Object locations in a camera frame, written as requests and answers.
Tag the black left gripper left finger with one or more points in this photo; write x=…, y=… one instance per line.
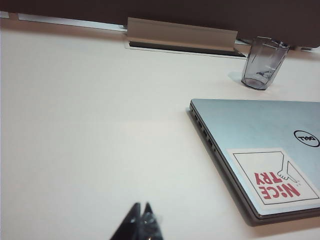
x=130, y=225

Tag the silver Dell laptop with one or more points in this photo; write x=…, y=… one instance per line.
x=245, y=125

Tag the white Nice Try sticker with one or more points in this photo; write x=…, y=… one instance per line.
x=250, y=165

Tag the grey-brown desk divider panel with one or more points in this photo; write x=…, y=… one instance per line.
x=160, y=8

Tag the clear faceted water cup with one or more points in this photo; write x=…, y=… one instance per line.
x=262, y=62

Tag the aluminium divider rail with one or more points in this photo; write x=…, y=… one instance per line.
x=70, y=21

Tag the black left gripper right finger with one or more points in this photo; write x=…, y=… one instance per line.
x=151, y=225

